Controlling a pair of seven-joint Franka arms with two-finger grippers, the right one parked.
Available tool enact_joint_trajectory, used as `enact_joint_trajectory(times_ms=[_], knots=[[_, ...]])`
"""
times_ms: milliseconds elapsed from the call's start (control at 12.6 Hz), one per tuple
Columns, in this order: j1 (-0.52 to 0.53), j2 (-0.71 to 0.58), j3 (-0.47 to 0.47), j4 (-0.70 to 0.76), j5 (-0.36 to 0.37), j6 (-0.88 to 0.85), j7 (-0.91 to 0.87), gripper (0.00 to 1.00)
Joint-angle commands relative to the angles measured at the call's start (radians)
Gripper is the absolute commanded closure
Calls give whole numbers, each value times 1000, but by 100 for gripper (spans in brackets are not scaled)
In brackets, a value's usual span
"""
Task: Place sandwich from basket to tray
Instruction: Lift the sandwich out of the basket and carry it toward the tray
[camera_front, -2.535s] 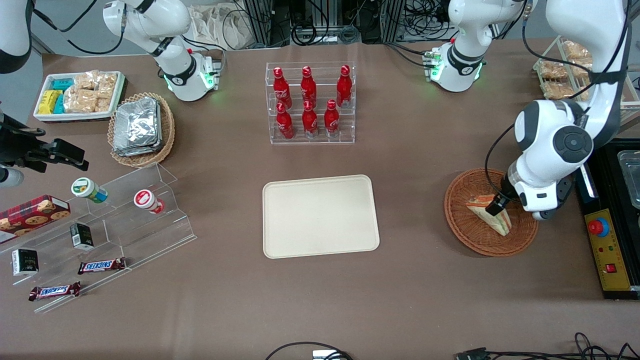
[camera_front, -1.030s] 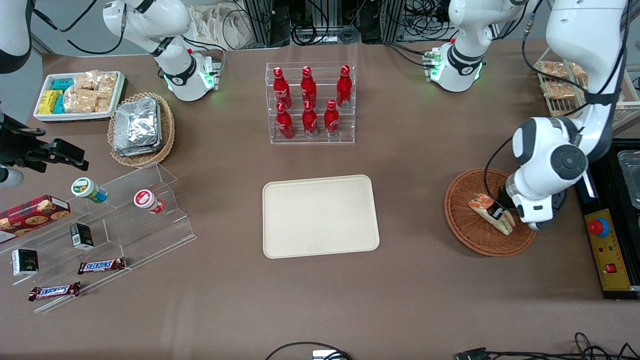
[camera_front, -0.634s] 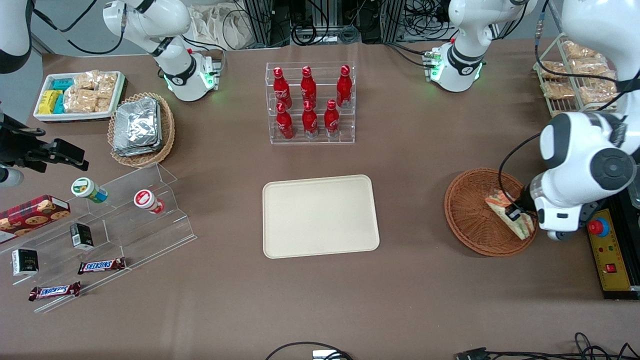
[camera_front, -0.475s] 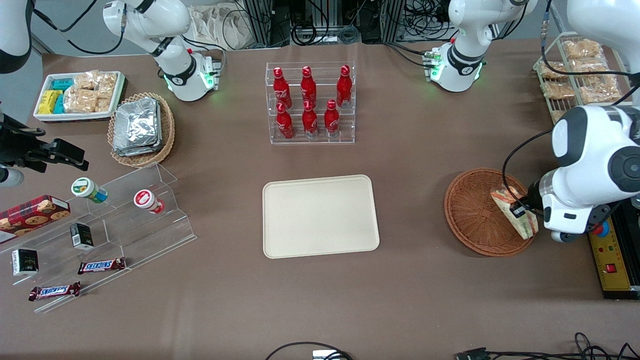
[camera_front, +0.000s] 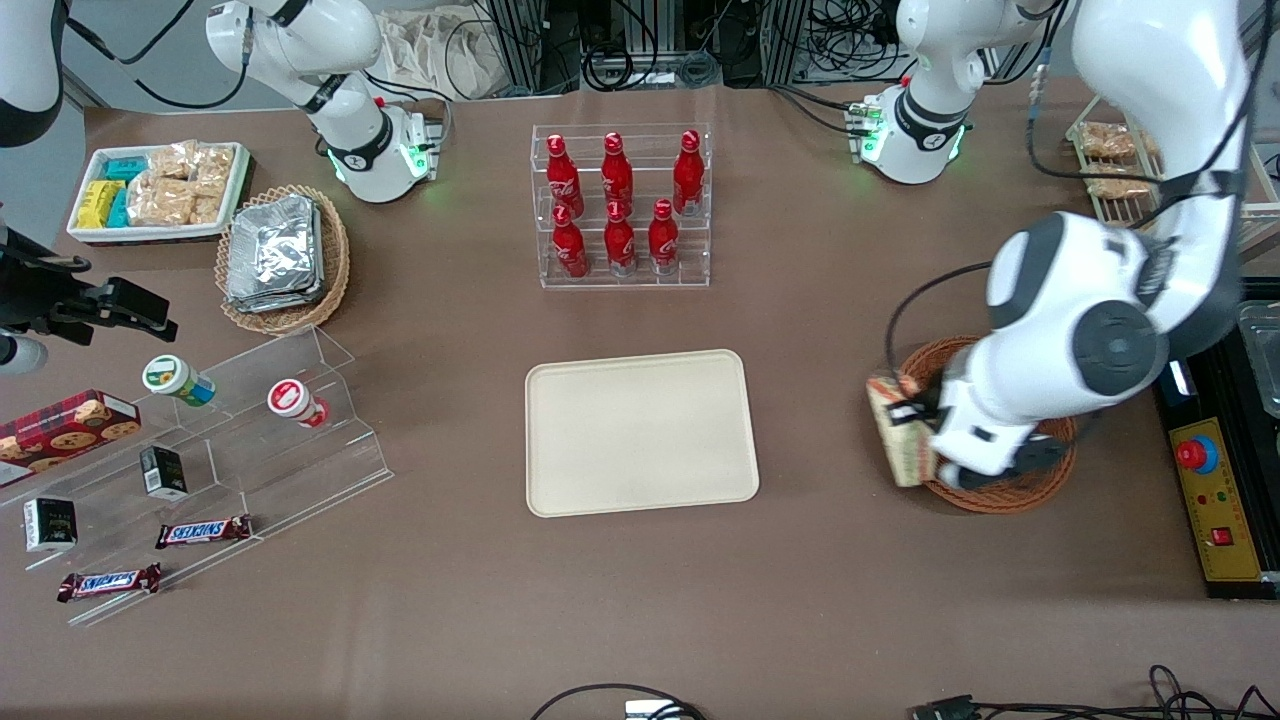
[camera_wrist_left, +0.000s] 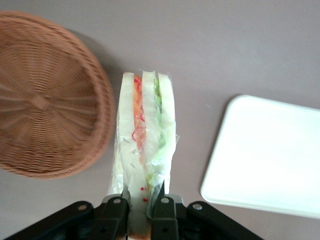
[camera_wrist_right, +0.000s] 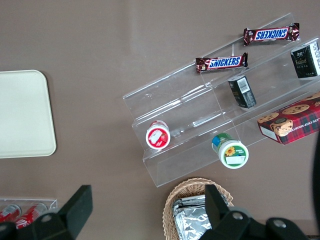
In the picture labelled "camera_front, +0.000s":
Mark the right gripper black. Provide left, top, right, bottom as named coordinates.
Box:
left=0, top=228, right=179, bottom=347

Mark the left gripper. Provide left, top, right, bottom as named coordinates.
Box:
left=890, top=385, right=1043, bottom=491

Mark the triangle sandwich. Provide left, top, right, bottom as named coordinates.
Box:
left=866, top=372, right=939, bottom=489

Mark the white rectangular snack tray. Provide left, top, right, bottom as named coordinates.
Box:
left=67, top=142, right=251, bottom=246

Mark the round brown wicker basket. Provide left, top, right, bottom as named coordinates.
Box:
left=898, top=336, right=1079, bottom=515

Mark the oval tan wicker basket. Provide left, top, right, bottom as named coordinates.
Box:
left=215, top=185, right=351, bottom=336

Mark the beige plastic tray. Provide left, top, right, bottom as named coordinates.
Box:
left=525, top=349, right=761, bottom=519

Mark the green lid white cup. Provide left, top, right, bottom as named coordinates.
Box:
left=142, top=355, right=216, bottom=407

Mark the yellow snack pack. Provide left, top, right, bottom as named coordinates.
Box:
left=77, top=180, right=126, bottom=230

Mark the red cookie box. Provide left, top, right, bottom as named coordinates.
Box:
left=0, top=390, right=142, bottom=489

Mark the silver foil pack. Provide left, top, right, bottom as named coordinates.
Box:
left=227, top=195, right=323, bottom=299
left=225, top=285, right=327, bottom=314

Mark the small black box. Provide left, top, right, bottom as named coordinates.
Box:
left=23, top=497, right=78, bottom=553
left=139, top=445, right=189, bottom=501

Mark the red lid white cup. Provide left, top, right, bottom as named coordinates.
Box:
left=267, top=379, right=329, bottom=429

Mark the clear acrylic tiered shelf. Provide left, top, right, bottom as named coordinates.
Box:
left=0, top=325, right=394, bottom=628

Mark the brown Snickers bar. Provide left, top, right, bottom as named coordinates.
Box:
left=155, top=515, right=253, bottom=550
left=57, top=563, right=163, bottom=603

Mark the clear acrylic bottle rack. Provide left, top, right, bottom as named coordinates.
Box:
left=531, top=124, right=712, bottom=290

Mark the red cola bottle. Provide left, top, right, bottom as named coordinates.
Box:
left=604, top=200, right=637, bottom=277
left=648, top=199, right=680, bottom=276
left=552, top=205, right=589, bottom=280
left=672, top=130, right=705, bottom=217
left=545, top=134, right=585, bottom=219
left=601, top=132, right=634, bottom=216

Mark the black yellow control box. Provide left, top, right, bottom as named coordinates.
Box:
left=1152, top=275, right=1280, bottom=601

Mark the clear plastic container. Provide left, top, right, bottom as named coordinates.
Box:
left=1238, top=300, right=1280, bottom=419

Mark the beige cloth bag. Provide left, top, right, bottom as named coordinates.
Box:
left=378, top=8, right=507, bottom=101

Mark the black looping arm cable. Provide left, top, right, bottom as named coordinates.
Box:
left=885, top=262, right=994, bottom=377

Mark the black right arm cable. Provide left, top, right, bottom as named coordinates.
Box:
left=62, top=0, right=251, bottom=110

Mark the white wire rack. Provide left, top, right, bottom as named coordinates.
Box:
left=1066, top=95, right=1280, bottom=263

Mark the black cable bundle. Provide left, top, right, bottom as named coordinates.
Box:
left=975, top=665, right=1280, bottom=720

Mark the aluminium frame post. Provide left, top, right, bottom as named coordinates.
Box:
left=486, top=0, right=561, bottom=96
left=760, top=0, right=816, bottom=87

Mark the black curved cable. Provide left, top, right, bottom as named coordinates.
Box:
left=530, top=683, right=707, bottom=720

